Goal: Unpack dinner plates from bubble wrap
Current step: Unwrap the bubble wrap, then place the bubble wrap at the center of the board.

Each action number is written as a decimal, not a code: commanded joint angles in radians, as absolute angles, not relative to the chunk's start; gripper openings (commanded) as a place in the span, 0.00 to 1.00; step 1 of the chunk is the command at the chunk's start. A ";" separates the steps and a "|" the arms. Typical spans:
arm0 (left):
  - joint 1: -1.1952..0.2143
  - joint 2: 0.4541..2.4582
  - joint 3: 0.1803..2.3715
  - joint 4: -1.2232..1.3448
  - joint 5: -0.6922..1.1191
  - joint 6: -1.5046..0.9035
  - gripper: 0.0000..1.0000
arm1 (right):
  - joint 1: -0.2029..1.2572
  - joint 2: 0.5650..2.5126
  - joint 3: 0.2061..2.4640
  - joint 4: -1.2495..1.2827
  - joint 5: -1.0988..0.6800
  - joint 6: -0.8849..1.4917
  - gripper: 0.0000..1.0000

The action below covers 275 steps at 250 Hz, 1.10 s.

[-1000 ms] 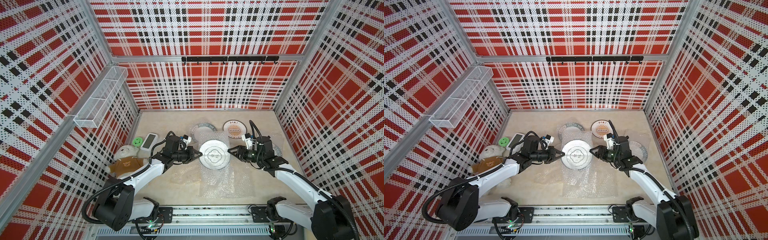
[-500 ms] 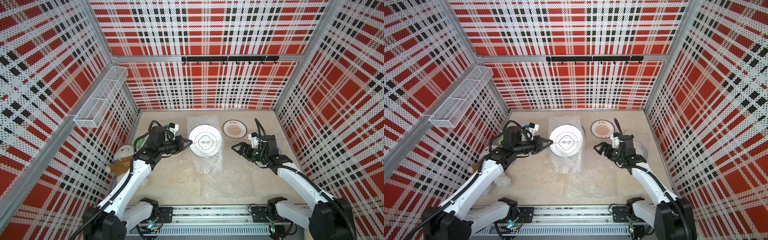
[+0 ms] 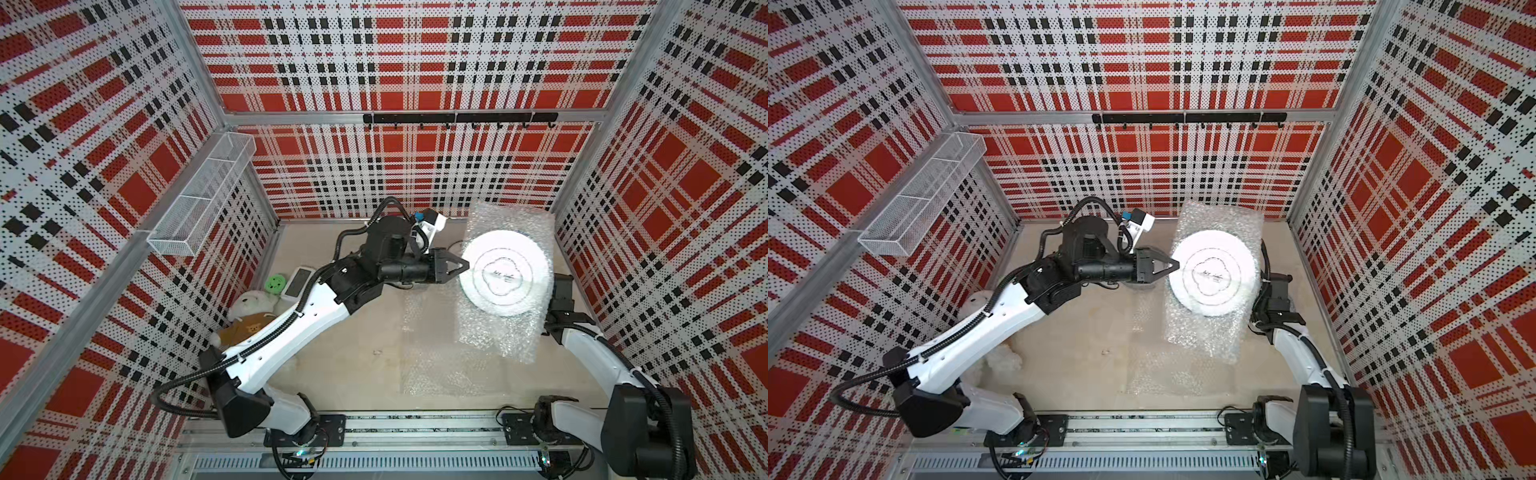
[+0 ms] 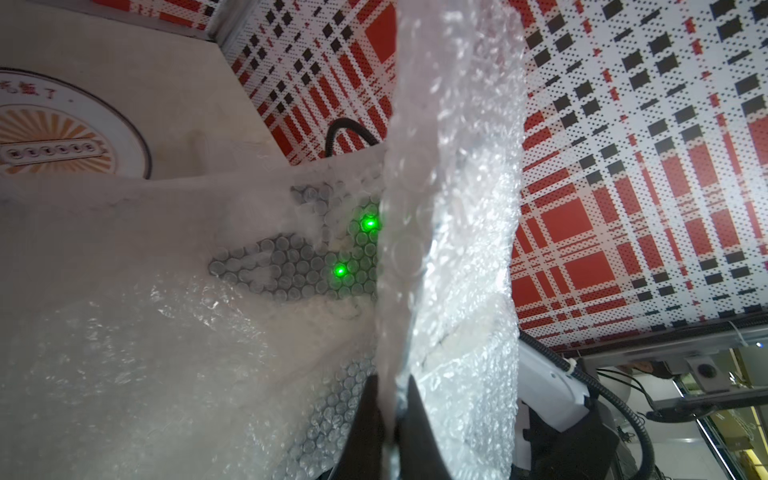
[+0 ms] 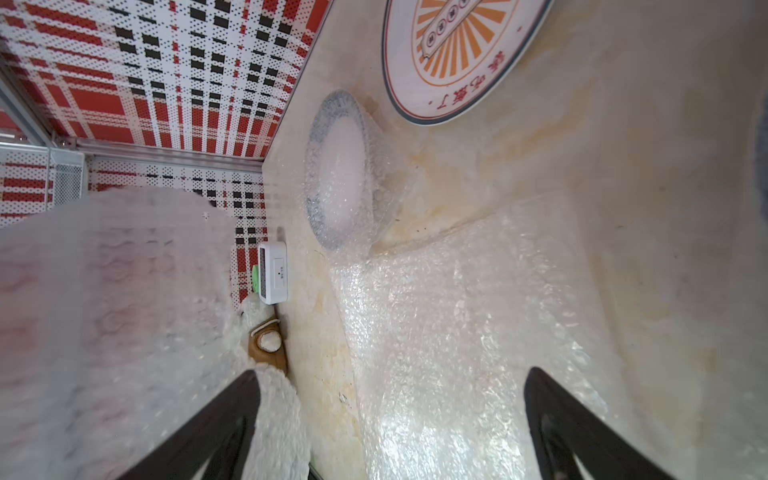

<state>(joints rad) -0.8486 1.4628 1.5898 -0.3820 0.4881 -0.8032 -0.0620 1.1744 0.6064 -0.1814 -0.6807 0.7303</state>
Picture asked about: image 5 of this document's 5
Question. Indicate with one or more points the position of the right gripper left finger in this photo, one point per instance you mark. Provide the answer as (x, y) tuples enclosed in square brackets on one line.
[(215, 442)]

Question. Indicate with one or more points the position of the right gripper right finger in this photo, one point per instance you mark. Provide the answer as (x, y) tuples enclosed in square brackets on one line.
[(570, 441)]

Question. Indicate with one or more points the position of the bubble wrap of orange plate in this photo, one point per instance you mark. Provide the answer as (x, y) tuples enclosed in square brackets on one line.
[(661, 334)]

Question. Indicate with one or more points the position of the bubble wrap of white plate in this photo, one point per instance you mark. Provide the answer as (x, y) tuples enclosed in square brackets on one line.
[(114, 314)]

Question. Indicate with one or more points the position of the orange pattern dinner plate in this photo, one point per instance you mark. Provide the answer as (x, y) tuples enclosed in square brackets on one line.
[(442, 57)]

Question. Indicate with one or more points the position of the bubble wrap of rear plate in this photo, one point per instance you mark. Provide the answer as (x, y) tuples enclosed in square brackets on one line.
[(390, 182)]

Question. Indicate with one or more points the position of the white teddy bear toy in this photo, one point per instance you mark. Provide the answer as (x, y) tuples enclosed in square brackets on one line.
[(280, 448)]

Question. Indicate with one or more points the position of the white digital clock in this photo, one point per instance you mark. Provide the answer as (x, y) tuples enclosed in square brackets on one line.
[(272, 272)]

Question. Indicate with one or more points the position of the green round button toy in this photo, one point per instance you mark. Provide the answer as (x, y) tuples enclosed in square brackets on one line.
[(255, 278)]

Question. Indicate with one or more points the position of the grey rimmed plate rear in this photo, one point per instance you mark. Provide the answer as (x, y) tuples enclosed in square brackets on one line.
[(337, 184)]

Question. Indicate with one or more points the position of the white wire mesh basket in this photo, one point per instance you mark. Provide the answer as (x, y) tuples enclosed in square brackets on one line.
[(70, 175)]

